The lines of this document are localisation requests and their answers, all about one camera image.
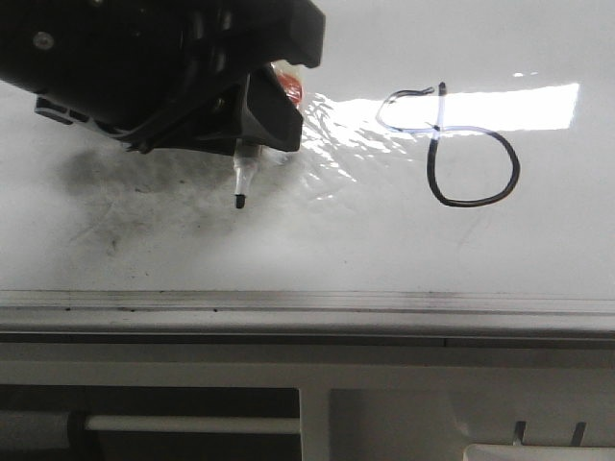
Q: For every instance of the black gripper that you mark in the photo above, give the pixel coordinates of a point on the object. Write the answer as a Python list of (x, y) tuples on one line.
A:
[(191, 75)]

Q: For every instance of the white black whiteboard marker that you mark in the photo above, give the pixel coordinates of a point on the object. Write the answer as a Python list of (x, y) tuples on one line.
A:
[(248, 154)]

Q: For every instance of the white horizontal bar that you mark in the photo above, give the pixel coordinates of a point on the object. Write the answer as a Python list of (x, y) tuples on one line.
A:
[(185, 424)]

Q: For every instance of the white tray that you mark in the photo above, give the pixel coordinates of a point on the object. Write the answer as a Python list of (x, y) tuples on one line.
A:
[(482, 452)]

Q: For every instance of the left metal hook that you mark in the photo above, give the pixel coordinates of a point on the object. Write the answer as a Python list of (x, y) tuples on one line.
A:
[(519, 433)]

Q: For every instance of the metal hook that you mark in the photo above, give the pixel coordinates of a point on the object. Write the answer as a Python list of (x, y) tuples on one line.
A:
[(578, 434), (519, 433)]

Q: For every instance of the right metal hook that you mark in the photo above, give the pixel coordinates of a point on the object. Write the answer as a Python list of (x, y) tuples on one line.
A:
[(578, 434)]

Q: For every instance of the white whiteboard with aluminium frame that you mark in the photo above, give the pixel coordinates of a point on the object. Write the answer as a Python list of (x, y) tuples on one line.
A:
[(456, 179)]

